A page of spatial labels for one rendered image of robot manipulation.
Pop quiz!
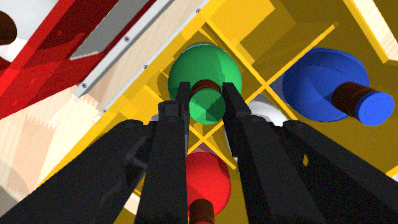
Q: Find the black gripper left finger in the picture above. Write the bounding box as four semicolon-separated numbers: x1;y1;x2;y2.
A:
0;82;190;224

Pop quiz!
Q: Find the blue bottle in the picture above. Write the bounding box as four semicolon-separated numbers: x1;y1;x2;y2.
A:
269;46;394;126

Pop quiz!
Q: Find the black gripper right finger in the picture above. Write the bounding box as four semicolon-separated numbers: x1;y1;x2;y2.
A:
222;82;398;224

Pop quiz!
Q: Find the yellow crate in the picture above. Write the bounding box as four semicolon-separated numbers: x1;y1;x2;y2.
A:
66;0;398;224

